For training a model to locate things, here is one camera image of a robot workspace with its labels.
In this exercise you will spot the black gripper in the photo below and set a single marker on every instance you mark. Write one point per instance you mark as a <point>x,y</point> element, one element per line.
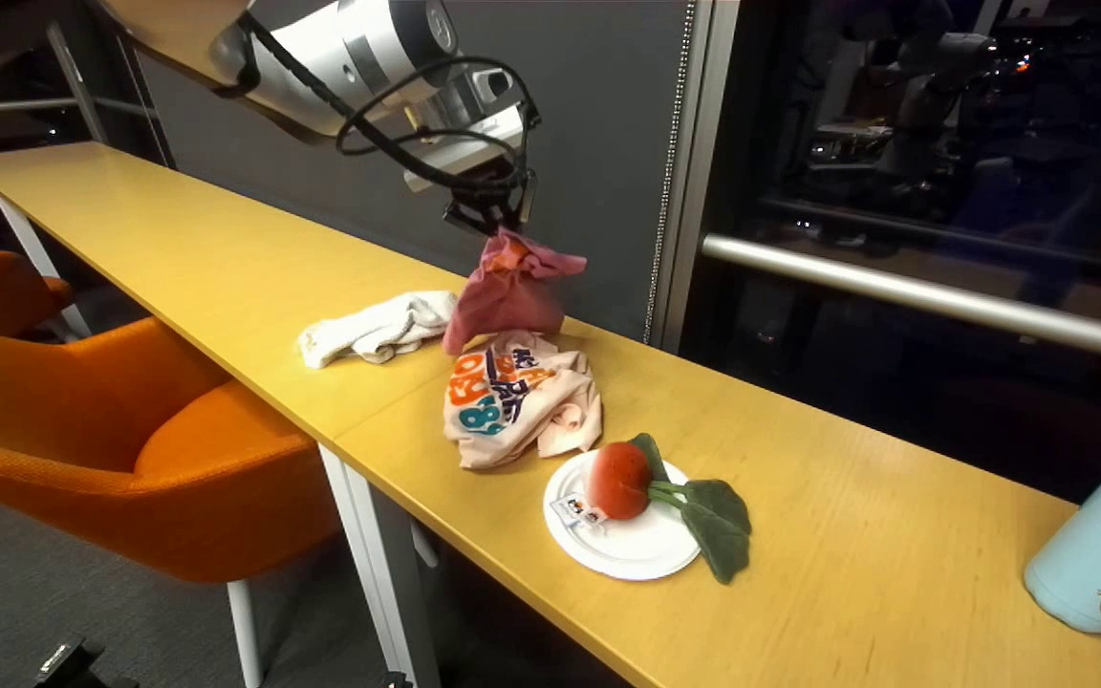
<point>478,119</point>

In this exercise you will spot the pink shirt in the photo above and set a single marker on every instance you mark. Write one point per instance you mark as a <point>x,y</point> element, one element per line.
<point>507,295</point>

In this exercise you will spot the white towel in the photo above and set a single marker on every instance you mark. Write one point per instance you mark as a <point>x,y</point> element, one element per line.
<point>373,329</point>

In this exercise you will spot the peach shirt with colourful print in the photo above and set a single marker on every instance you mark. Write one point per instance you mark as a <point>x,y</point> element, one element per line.
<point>519,403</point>

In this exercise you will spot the red plush vegetable green leaves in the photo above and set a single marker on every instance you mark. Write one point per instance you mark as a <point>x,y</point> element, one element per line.
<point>619,482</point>

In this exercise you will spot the white round plate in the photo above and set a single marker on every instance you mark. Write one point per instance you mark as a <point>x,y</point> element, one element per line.
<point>619,542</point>

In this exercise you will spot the white table leg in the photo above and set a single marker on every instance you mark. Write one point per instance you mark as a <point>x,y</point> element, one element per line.
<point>366,561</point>

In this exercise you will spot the large orange chair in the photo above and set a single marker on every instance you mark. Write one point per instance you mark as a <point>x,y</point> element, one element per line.
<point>130,445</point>

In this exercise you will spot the silver metal handrail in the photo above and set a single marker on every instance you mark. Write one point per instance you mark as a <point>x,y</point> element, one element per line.
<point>935,295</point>

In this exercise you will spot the black object on floor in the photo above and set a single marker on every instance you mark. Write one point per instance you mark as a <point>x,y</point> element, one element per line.
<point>65,667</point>

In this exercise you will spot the grey window frame post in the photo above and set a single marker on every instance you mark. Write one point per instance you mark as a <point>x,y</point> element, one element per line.
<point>689,167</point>

